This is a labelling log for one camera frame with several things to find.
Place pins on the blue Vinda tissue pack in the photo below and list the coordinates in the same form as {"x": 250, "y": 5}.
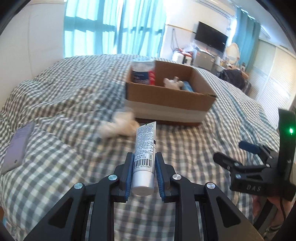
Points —
{"x": 187, "y": 87}

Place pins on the cream lace cloth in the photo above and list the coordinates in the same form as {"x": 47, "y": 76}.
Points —
{"x": 122, "y": 123}

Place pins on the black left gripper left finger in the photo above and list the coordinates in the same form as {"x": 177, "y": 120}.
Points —
{"x": 86, "y": 212}

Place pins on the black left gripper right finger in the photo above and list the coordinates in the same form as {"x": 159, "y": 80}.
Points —
{"x": 202, "y": 212}

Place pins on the checkered bed cover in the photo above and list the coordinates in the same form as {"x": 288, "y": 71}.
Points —
{"x": 68, "y": 101}

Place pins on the teal window curtain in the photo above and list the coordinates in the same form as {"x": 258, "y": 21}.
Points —
{"x": 114, "y": 27}

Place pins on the white wardrobe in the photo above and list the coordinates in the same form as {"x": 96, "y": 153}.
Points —
{"x": 272, "y": 77}

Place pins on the teal side curtain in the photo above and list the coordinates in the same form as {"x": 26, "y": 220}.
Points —
{"x": 246, "y": 37}

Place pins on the white oval mirror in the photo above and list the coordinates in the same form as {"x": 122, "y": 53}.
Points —
{"x": 232, "y": 53}

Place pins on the silver small fridge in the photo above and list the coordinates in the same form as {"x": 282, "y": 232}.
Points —
{"x": 204, "y": 59}

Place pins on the white cream tube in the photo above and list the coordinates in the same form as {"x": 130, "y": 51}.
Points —
{"x": 143, "y": 172}

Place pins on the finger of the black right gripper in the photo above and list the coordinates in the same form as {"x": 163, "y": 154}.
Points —
{"x": 260, "y": 150}
{"x": 232, "y": 165}

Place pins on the purple smartphone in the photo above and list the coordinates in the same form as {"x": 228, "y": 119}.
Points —
{"x": 16, "y": 151}

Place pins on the brown cardboard box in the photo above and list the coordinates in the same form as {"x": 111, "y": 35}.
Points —
{"x": 170, "y": 106}

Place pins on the black wall television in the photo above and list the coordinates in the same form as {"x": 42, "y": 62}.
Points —
{"x": 211, "y": 37}

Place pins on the black clothes pile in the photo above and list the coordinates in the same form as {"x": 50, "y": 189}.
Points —
{"x": 233, "y": 77}

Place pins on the person's right hand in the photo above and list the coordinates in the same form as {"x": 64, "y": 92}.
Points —
{"x": 274, "y": 218}

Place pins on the white suitcase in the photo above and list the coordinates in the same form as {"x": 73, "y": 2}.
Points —
{"x": 182, "y": 57}

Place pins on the clear plastic cotton swab jar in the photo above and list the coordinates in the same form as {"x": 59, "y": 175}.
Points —
{"x": 143, "y": 72}

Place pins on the white air conditioner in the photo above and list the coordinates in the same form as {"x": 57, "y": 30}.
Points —
{"x": 225, "y": 8}

